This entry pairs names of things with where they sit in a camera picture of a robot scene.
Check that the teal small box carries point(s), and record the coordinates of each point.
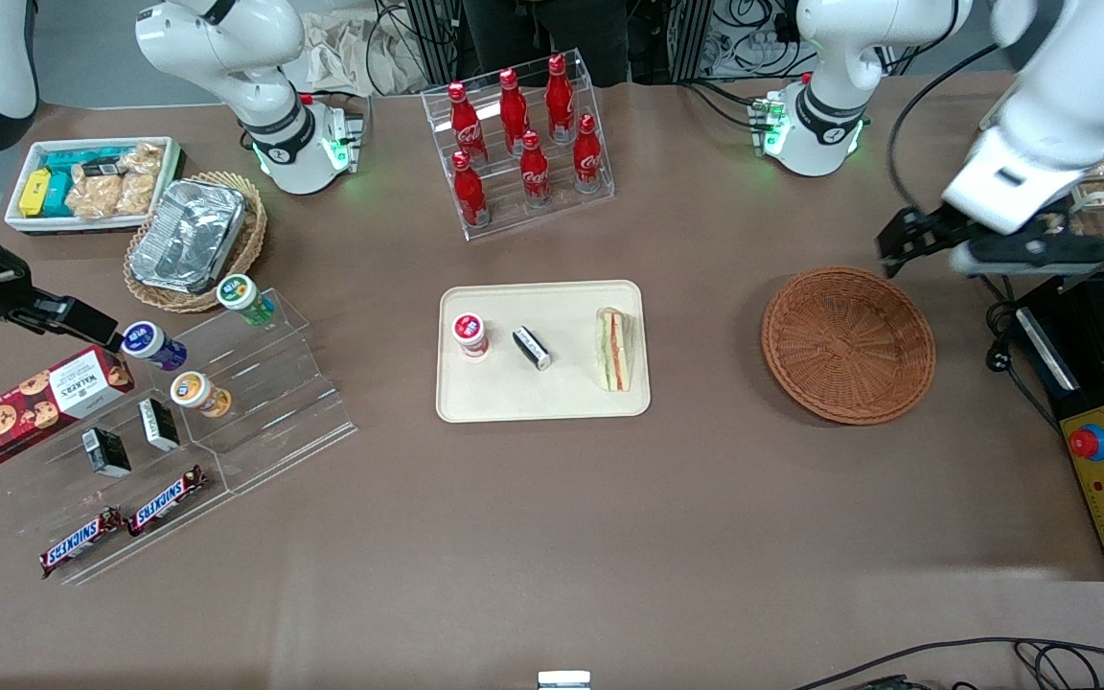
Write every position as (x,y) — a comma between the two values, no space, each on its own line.
(57,194)

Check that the red cookie box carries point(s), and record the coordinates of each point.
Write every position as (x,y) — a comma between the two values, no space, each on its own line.
(34,407)

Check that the yellow small box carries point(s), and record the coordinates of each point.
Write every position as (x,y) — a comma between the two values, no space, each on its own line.
(34,192)

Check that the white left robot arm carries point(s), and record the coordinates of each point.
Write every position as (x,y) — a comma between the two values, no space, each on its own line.
(1060,96)

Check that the clear bag of crackers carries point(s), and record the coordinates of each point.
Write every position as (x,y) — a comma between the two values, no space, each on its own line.
(92,196)
(138,194)
(146,158)

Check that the beige plastic tray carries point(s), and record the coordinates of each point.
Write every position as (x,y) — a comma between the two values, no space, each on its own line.
(571,393)

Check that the red cola bottle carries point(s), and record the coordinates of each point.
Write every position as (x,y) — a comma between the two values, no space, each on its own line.
(535,172)
(465,125)
(587,158)
(470,192)
(560,96)
(514,110)

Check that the crumpled beige paper bag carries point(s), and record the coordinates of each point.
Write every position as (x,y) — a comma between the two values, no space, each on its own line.
(351,48)

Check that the teal long box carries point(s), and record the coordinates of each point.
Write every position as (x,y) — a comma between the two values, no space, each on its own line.
(82,155)

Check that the small black box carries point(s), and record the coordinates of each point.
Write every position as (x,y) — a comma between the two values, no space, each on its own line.
(106,452)
(532,348)
(158,425)

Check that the small white device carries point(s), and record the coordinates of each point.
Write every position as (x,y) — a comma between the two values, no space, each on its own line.
(563,680)

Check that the round brown wicker basket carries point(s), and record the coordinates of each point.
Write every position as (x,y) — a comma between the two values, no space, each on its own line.
(849,345)

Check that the white plastic bin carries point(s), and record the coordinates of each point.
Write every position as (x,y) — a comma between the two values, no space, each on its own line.
(20,222)

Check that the clear acrylic bottle rack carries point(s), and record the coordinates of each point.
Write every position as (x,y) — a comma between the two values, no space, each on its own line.
(499,216)

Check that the purple small can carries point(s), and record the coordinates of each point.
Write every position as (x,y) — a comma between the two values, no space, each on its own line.
(151,345)

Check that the triangular sandwich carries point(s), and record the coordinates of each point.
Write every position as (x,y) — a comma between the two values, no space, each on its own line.
(611,350)

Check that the red lid small can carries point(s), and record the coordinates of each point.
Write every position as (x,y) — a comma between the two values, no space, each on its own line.
(470,333)

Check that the black sealing machine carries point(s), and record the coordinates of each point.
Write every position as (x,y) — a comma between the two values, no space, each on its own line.
(1069,383)

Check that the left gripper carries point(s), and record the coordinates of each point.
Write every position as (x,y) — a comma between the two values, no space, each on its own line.
(935,230)

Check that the aluminium foil tray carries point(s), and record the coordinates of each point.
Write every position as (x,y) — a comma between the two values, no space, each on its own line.
(188,235)

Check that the orange small can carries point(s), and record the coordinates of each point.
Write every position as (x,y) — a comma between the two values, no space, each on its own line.
(197,393)

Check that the green lid small can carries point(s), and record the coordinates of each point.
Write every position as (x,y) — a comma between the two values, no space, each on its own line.
(243,295)

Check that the red emergency stop button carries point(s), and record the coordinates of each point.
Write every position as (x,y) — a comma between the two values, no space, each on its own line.
(1089,442)

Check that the clear acrylic stepped display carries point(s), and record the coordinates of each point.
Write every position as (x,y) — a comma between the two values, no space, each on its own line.
(274,402)

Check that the person in dark clothes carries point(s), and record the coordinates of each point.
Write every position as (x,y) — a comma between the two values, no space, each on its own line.
(552,38)

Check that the snickers chocolate bar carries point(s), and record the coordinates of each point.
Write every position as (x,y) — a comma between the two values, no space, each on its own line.
(80,543)
(167,501)

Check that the light wicker basket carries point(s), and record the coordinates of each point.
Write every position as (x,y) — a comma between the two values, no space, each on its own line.
(253,235)

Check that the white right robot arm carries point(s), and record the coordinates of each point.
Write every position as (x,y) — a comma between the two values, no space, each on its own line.
(226,38)

